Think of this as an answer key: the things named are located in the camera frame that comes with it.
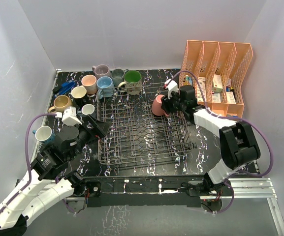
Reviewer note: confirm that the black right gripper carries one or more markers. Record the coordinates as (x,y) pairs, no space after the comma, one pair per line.
(166,103)

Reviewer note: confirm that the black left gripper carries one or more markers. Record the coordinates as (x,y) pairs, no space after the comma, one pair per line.
(98,131)

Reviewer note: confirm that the small grey-blue heart mug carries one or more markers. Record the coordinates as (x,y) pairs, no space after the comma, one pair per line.
(88,110)

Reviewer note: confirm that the teal floral mug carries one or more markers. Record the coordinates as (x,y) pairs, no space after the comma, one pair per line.
(44,134)

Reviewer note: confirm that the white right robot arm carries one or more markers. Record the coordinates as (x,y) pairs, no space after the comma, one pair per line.
(237,140)

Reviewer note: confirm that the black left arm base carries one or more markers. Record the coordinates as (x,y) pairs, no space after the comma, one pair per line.
(87,189)

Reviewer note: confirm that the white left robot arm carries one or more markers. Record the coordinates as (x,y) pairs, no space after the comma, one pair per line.
(25,202)

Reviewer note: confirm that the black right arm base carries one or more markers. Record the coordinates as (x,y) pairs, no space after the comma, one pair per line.
(207,186)

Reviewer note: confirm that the white mug green inside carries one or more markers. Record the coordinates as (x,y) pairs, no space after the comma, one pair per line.
(132,83)

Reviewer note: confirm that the cream scalloped mug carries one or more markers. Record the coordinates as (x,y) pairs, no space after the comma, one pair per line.
(79,95)

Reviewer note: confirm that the tan brown mug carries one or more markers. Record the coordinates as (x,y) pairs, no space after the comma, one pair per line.
(60,103)

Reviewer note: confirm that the light blue mug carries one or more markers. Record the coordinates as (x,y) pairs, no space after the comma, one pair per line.
(105,87)

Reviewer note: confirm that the peach pink speckled mug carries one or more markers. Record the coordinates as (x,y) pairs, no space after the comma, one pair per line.
(89,83)

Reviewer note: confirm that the blue stapler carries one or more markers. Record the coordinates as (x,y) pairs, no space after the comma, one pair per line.
(64,88)

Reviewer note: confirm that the dark grey-green mug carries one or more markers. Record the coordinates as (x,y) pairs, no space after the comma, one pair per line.
(117,76)

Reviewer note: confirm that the orange plastic file organizer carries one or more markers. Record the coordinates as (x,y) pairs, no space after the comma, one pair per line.
(217,70)

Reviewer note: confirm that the lilac mug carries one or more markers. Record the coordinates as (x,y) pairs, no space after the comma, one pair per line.
(101,70)

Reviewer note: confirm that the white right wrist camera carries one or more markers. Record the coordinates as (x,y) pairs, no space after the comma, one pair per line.
(171,86)

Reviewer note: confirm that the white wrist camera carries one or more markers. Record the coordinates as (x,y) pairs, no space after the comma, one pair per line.
(68,116)
(171,86)

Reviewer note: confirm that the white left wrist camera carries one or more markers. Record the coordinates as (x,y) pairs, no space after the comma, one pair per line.
(68,116)

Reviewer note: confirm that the grey wire dish rack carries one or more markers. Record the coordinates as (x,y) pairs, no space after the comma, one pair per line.
(136,136)

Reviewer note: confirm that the aluminium frame rail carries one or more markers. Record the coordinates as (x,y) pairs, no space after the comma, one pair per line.
(167,191)

